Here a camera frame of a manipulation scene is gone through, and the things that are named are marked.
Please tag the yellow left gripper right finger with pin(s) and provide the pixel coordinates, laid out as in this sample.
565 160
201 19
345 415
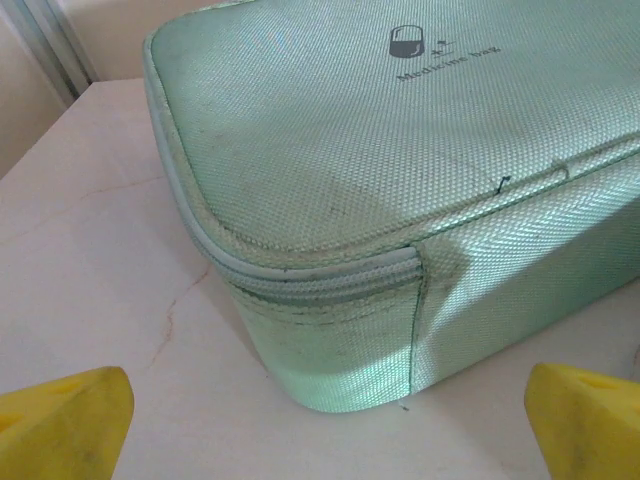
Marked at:
585 425

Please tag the mint green medicine bag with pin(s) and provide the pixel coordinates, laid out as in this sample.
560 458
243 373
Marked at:
380 210

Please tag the aluminium frame post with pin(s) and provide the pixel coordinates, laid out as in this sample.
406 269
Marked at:
55 45

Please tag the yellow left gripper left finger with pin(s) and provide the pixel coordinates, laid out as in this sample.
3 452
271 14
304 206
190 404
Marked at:
65 425

